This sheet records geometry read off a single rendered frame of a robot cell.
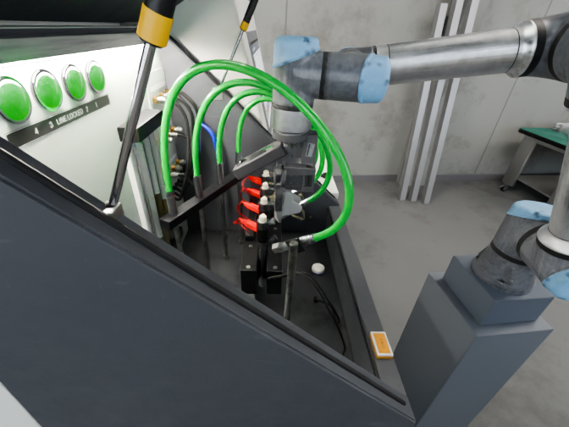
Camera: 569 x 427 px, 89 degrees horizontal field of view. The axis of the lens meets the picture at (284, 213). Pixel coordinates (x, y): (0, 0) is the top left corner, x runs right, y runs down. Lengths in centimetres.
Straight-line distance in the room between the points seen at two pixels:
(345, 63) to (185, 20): 52
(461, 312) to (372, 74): 74
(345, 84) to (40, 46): 40
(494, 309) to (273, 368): 70
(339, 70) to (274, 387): 48
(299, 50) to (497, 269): 75
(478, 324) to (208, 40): 107
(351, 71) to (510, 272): 69
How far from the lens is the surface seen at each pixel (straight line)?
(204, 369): 42
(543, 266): 84
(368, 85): 52
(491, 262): 98
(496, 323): 104
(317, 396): 48
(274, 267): 70
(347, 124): 319
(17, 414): 63
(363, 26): 308
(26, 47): 45
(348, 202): 47
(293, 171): 57
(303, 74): 52
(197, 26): 92
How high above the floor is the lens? 147
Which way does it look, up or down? 33 degrees down
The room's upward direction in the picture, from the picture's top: 4 degrees clockwise
